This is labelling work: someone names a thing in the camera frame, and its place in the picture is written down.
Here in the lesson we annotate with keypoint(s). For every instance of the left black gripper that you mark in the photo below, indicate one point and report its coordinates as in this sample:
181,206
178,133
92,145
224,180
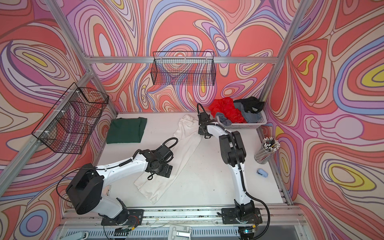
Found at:
165,172

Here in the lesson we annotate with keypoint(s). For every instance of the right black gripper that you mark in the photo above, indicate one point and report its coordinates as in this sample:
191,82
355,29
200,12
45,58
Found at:
201,131

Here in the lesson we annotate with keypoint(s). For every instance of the white printed t-shirt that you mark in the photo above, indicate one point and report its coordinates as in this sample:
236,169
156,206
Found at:
189,139

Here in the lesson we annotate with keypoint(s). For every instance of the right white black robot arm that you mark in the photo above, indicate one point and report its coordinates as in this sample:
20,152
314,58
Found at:
233,154

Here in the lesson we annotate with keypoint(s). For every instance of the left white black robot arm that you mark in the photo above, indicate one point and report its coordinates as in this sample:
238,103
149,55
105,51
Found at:
85,191

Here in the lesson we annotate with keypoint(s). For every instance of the red t-shirt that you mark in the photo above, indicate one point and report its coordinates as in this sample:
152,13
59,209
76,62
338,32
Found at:
226,107

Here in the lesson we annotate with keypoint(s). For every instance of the folded green t-shirt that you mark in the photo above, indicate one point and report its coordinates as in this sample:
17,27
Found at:
126,130

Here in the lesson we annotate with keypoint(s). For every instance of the grey t-shirt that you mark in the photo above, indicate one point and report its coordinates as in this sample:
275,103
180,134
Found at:
249,117

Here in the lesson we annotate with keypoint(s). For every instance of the black t-shirt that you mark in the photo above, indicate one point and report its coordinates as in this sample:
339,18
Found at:
251,105

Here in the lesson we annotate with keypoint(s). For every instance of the white plastic laundry basket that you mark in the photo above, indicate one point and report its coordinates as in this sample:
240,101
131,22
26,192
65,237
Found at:
262,121

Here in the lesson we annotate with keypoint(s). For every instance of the cup of pens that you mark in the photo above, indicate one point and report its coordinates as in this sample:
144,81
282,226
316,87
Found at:
269,146

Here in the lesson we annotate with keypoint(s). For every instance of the small blue object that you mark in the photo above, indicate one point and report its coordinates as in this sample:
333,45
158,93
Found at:
262,173

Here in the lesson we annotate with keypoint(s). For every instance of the back black wire basket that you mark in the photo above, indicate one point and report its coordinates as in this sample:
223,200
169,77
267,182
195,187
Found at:
183,68

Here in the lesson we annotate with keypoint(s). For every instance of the black wire basket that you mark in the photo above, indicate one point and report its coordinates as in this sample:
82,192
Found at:
72,123
183,68

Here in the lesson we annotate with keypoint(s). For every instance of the white box on rail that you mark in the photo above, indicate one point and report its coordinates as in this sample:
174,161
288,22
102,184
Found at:
179,232

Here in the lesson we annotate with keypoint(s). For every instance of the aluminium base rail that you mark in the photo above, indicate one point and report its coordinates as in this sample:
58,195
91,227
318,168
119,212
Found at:
282,222

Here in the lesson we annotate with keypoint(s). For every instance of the left black wire basket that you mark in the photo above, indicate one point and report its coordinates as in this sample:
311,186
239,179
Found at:
72,123

